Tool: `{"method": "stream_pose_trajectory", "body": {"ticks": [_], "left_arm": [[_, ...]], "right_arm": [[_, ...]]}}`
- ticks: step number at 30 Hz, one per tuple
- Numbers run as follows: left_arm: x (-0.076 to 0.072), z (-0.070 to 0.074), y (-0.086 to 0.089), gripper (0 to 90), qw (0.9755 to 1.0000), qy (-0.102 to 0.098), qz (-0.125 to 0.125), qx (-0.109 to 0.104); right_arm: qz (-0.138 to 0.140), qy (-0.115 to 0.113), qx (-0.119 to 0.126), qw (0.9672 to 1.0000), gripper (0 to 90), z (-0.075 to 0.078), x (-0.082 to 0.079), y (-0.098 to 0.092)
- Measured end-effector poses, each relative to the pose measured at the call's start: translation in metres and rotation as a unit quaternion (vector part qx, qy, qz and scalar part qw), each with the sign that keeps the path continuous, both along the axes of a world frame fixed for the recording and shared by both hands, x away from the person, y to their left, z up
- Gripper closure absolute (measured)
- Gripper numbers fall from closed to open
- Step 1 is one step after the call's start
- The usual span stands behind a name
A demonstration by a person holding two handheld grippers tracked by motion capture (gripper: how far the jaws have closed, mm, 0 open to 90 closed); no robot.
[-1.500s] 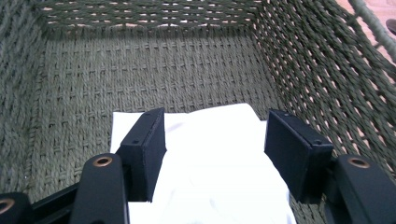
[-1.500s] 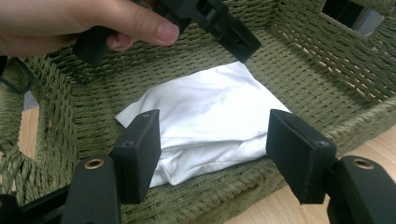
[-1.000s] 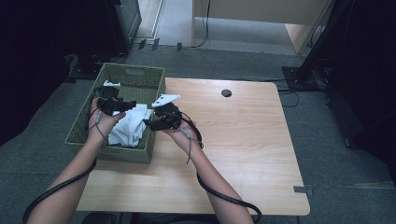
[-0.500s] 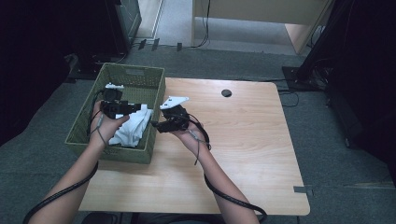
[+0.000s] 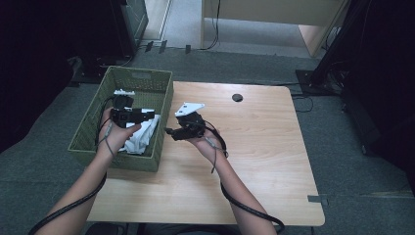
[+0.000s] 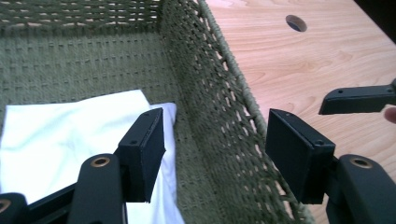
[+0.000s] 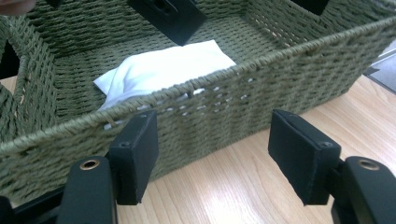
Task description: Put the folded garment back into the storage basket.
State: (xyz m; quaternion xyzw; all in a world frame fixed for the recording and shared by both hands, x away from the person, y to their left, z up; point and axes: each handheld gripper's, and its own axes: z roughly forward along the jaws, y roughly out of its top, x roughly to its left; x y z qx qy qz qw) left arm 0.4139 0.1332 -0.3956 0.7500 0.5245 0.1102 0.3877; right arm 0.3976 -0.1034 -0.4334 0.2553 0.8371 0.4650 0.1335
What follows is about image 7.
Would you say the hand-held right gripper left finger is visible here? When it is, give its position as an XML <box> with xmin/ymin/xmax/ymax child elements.
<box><xmin>107</xmin><ymin>109</ymin><xmax>160</xmax><ymax>206</ymax></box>

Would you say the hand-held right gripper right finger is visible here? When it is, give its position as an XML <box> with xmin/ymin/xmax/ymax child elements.
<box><xmin>268</xmin><ymin>108</ymin><xmax>343</xmax><ymax>207</ymax></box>

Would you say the green woven basket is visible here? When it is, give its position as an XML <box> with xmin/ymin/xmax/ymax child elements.
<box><xmin>0</xmin><ymin>0</ymin><xmax>396</xmax><ymax>208</ymax></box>

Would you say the white t-shirt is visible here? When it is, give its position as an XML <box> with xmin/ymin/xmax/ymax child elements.
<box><xmin>92</xmin><ymin>39</ymin><xmax>237</xmax><ymax>130</ymax></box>

